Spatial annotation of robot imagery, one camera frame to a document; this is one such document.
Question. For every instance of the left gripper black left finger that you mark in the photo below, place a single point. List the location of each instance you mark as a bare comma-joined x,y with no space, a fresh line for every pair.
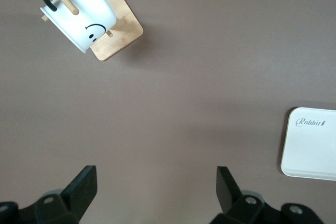
76,197

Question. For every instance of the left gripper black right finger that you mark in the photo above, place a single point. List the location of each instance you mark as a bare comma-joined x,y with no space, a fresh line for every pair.
231,197

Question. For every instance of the cream rectangular tray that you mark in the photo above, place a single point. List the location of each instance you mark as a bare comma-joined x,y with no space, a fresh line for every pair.
309,150

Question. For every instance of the wooden mug stand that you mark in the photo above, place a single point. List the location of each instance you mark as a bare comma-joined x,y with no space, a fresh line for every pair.
126,27

